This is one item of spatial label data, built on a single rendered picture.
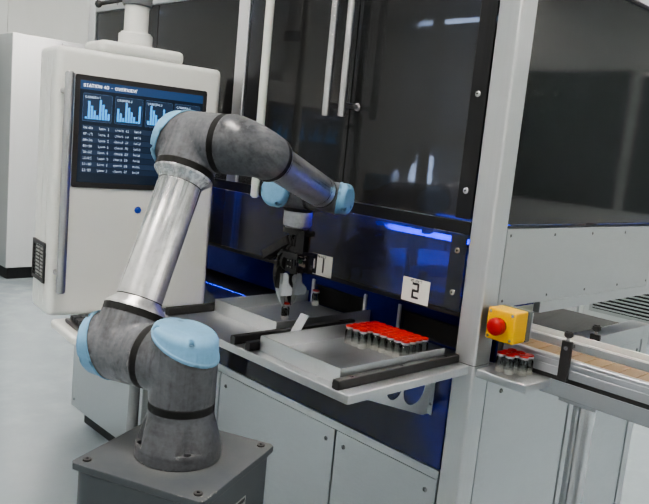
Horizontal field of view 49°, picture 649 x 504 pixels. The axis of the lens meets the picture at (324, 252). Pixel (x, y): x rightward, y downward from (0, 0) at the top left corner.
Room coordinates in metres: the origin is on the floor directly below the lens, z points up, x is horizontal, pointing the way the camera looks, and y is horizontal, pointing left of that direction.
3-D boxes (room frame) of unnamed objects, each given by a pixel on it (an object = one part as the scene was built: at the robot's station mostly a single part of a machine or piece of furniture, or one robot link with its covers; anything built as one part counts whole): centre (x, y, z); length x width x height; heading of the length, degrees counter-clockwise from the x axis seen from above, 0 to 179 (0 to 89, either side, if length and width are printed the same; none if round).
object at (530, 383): (1.59, -0.47, 0.87); 0.14 x 0.13 x 0.02; 134
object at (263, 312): (1.91, 0.07, 0.90); 0.34 x 0.26 x 0.04; 134
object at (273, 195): (1.76, 0.10, 1.23); 0.11 x 0.11 x 0.08; 66
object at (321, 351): (1.59, -0.09, 0.90); 0.34 x 0.26 x 0.04; 134
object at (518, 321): (1.57, -0.43, 1.00); 0.08 x 0.07 x 0.07; 134
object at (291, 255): (1.85, 0.07, 1.07); 0.09 x 0.08 x 0.12; 44
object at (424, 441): (2.35, 0.36, 0.73); 1.98 x 0.01 x 0.25; 44
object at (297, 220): (1.86, 0.07, 1.15); 0.08 x 0.08 x 0.05
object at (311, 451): (2.68, -0.01, 0.44); 2.06 x 1.00 x 0.88; 44
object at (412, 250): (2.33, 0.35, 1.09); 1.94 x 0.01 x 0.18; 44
